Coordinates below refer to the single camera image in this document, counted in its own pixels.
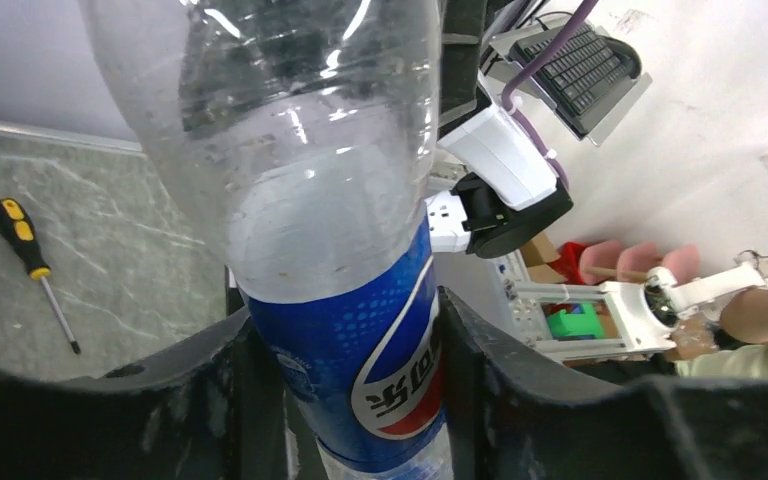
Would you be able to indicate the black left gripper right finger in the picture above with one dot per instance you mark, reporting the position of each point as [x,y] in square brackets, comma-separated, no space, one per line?
[514,414]

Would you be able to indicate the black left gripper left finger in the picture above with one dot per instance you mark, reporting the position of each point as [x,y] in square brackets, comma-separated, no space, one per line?
[208,407]

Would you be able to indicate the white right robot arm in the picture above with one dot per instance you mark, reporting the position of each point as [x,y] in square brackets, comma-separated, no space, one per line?
[511,192]

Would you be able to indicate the green block in background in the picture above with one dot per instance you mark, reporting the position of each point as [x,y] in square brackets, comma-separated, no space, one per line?
[574,322]

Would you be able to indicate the black yellow screwdriver on table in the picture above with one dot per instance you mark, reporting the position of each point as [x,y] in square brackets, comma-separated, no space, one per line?
[18,230]

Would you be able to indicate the black keyboard on tray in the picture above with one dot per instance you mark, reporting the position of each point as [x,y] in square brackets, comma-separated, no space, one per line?
[586,79]

